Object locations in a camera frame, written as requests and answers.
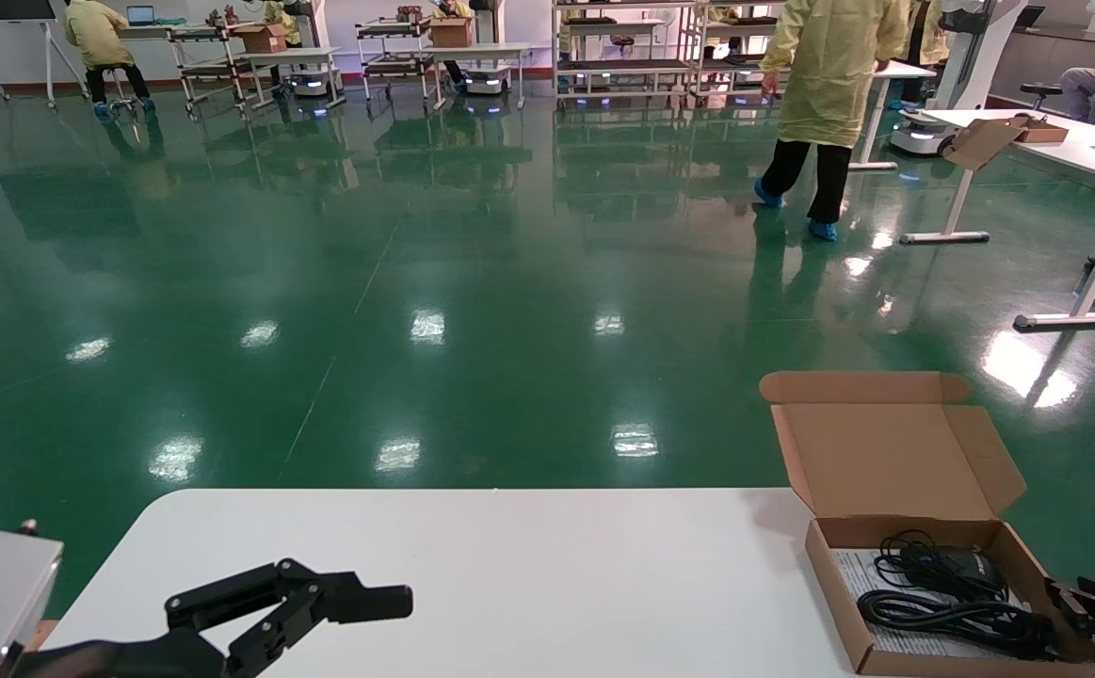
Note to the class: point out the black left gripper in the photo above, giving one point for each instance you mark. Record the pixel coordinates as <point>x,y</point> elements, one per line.
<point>133,654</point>

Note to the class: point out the brown cardboard storage box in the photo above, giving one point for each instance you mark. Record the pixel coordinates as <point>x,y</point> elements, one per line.
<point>886,452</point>

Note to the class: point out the open brown cardboard box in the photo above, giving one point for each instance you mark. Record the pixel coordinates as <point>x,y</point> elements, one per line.
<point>980,141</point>

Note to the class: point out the white printed instruction sheet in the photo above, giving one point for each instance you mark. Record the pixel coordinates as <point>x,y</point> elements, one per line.
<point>853,570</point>

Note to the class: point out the white metal stand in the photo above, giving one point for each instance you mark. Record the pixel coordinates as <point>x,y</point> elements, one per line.
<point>1074,151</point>

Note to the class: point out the black stool with chrome base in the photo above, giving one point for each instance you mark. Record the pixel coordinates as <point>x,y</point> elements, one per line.
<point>123,108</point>

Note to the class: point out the white tube rack cart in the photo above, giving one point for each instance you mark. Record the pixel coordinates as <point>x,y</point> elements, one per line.
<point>213,68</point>
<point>396,66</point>

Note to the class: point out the tall white robot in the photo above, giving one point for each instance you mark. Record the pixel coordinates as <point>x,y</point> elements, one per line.
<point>975,56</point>

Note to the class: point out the white table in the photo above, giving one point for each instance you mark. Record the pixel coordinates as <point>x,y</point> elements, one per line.
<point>293,55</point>
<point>476,49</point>
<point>905,71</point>

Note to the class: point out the white desk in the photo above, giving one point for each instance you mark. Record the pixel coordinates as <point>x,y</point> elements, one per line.
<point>161,31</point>

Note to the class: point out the open laptop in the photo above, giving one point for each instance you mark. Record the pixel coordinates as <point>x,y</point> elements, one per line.
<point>141,15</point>

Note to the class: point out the white tube shelf rack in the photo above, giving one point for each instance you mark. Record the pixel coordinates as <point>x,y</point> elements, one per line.
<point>735,58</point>
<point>622,66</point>

